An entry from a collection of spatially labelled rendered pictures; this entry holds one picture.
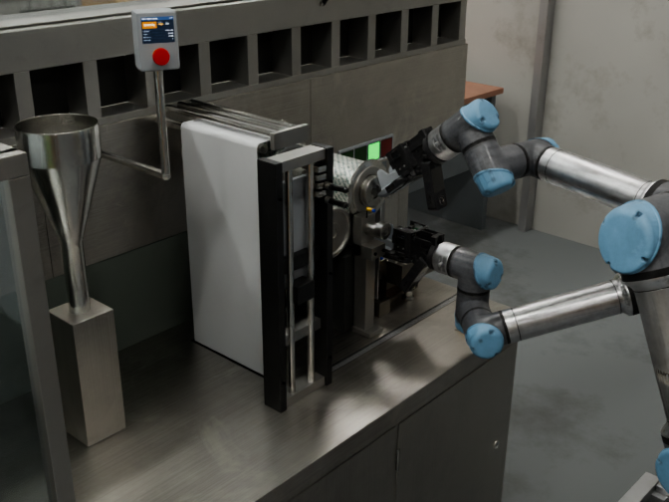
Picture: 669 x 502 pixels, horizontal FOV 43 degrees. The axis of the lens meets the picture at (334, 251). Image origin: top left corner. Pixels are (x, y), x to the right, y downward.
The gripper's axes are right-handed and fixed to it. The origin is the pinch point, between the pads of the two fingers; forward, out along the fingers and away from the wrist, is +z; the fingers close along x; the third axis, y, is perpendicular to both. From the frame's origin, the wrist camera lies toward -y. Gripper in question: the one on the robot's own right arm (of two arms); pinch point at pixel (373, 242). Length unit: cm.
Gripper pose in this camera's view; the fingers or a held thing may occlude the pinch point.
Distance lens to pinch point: 214.1
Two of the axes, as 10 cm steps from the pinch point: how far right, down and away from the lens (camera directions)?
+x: -6.6, 2.9, -6.9
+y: 0.1, -9.2, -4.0
